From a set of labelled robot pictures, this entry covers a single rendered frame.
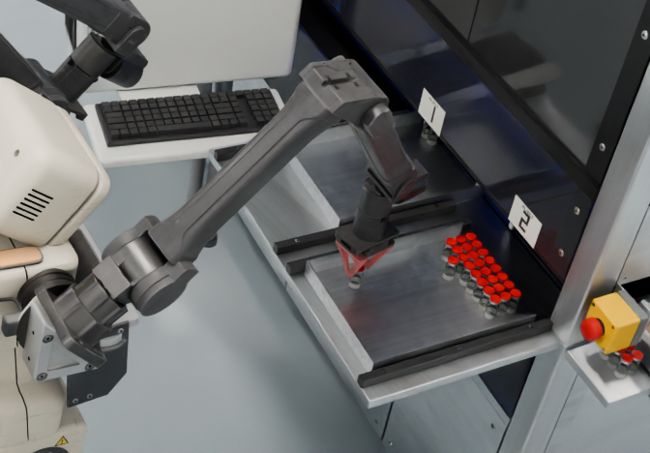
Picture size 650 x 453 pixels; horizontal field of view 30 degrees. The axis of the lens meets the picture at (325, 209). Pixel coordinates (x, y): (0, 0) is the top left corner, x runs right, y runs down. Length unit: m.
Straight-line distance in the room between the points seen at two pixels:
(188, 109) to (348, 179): 0.42
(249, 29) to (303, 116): 1.14
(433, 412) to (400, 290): 0.56
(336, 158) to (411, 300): 0.41
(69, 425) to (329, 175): 0.76
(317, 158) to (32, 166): 0.96
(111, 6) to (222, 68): 0.89
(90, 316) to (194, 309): 1.71
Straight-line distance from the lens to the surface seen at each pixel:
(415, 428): 2.85
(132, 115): 2.65
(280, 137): 1.61
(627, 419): 2.65
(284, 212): 2.36
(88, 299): 1.67
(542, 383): 2.35
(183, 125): 2.62
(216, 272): 3.47
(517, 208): 2.26
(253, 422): 3.13
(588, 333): 2.12
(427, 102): 2.46
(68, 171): 1.69
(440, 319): 2.22
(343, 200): 2.41
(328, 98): 1.59
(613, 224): 2.06
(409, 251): 2.33
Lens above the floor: 2.45
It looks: 41 degrees down
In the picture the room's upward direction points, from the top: 11 degrees clockwise
